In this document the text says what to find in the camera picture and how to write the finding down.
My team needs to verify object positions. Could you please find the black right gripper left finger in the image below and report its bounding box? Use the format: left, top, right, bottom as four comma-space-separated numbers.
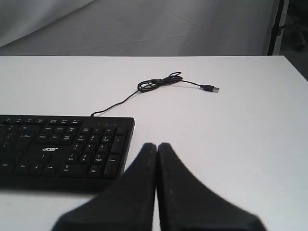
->
53, 143, 157, 231

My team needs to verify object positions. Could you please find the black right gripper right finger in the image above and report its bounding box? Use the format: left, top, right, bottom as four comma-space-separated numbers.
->
156, 143, 266, 231

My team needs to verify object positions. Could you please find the black acer keyboard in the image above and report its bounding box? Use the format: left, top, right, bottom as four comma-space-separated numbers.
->
0, 115, 135, 193

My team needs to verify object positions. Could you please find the black tripod stand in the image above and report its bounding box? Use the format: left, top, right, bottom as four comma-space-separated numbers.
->
266, 0, 308, 56

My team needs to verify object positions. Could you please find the grey backdrop cloth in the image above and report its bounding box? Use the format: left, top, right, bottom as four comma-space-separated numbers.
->
0, 0, 279, 56

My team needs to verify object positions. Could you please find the black keyboard usb cable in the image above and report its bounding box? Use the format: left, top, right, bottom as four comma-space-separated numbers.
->
90, 71, 220, 118

